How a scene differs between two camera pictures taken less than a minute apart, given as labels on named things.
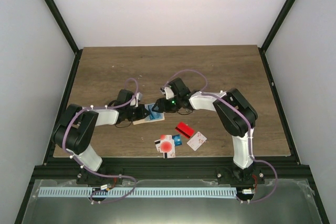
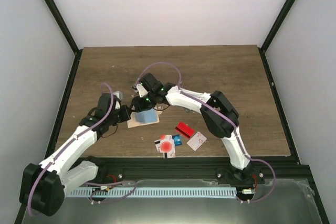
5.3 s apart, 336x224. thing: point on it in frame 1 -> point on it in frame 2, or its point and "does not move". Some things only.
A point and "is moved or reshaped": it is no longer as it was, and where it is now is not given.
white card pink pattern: x=196 y=142 does not move
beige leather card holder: x=153 y=116 is moved or reshaped
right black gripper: x=163 y=106 -> x=138 y=106
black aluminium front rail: x=171 y=168 does not move
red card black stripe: x=185 y=130 does not move
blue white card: x=177 y=139 does not move
